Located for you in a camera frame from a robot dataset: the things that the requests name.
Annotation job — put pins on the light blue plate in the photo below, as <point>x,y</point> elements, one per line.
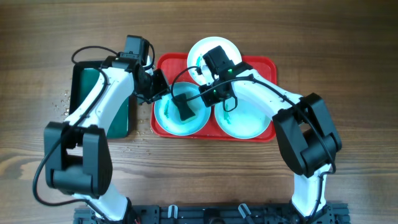
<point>168,116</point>
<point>244,122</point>

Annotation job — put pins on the white plate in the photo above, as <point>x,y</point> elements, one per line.
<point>196,53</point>

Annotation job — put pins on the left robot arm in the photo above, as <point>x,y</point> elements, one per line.
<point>77,160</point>

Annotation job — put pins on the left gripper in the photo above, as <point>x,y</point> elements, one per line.
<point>162,86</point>

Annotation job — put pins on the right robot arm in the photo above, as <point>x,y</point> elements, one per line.
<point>306,135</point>

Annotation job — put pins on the green scrubbing sponge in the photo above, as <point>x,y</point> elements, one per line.
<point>185,112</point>

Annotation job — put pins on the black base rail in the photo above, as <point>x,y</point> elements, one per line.
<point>266,214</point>

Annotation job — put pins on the black tray with water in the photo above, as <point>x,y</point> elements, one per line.
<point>83,81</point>

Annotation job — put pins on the red plastic tray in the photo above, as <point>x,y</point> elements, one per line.
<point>172,63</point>

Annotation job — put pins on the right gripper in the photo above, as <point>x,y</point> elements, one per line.
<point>209,101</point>

